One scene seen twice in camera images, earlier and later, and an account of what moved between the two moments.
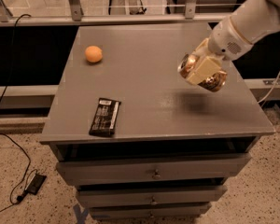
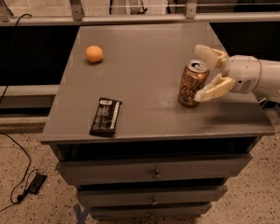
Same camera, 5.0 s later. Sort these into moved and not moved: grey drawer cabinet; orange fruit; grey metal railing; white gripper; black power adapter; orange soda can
Moved: orange soda can; white gripper
Not moved: orange fruit; grey metal railing; grey drawer cabinet; black power adapter
